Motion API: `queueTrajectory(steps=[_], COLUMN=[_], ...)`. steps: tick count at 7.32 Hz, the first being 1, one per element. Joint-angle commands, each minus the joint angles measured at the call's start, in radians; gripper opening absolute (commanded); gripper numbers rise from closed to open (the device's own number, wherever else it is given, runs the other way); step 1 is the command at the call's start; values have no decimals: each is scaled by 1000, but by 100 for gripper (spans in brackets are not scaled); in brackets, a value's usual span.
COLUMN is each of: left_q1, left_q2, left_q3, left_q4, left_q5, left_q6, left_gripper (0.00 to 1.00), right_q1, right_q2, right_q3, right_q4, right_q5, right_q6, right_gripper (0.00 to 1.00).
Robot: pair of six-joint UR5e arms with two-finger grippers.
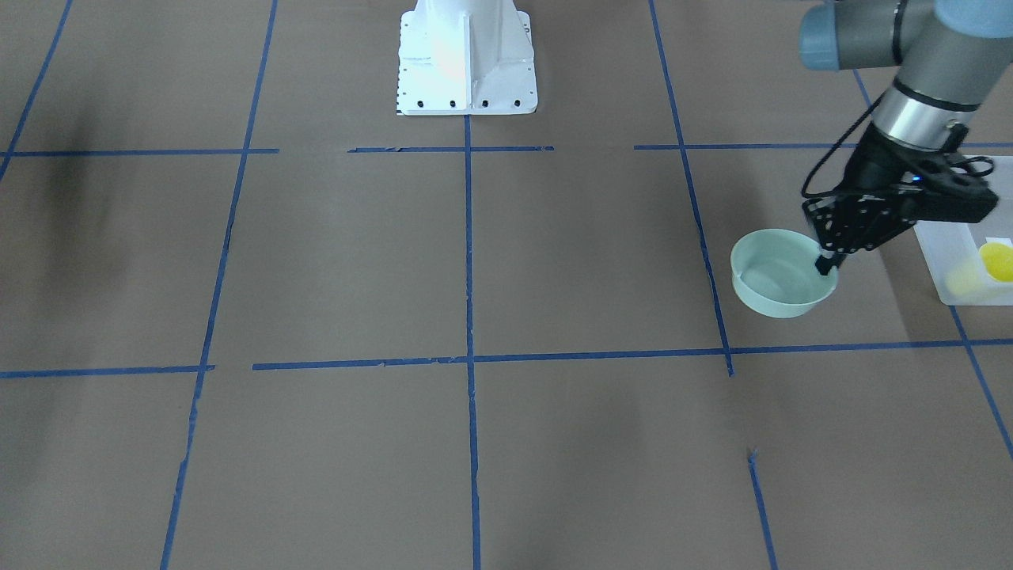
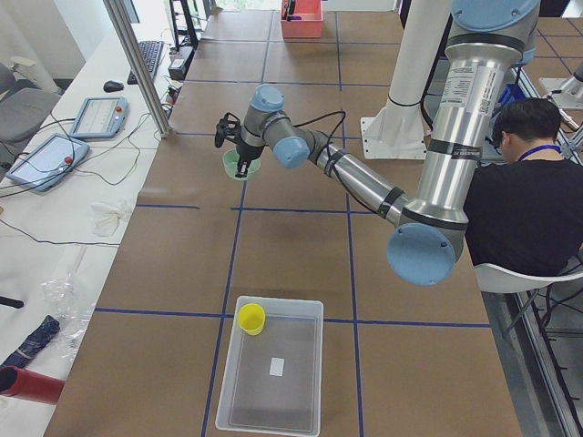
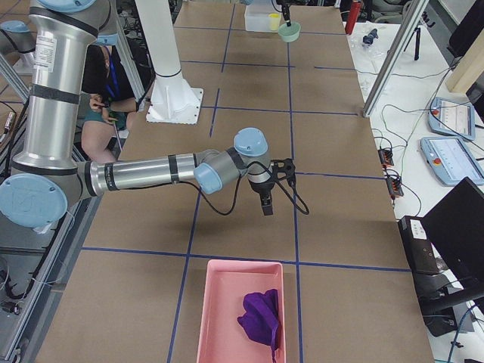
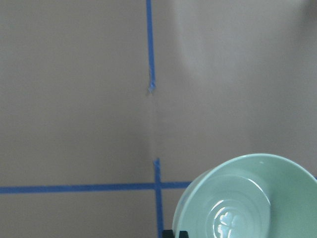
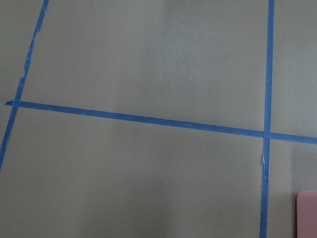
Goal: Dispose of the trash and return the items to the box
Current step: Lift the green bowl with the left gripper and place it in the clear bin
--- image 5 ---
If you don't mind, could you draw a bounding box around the pink plastic bin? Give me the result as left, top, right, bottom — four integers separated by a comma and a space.
296, 190, 317, 238

